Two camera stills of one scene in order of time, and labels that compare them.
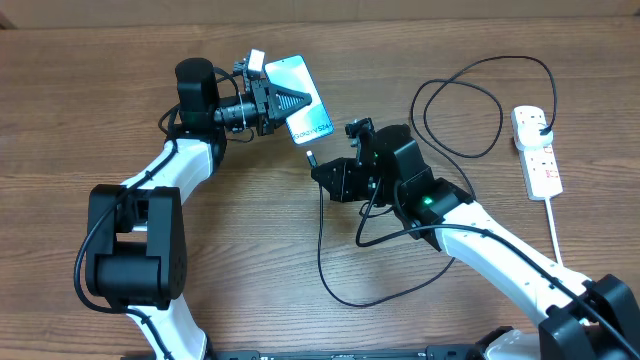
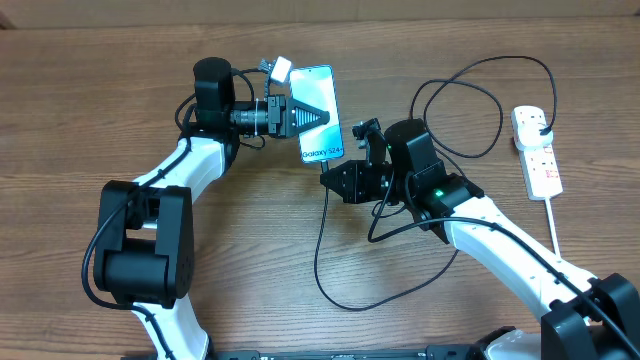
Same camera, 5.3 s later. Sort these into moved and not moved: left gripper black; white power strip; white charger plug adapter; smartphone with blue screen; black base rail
Moved: left gripper black; smartphone with blue screen
Not moved: white power strip; black base rail; white charger plug adapter
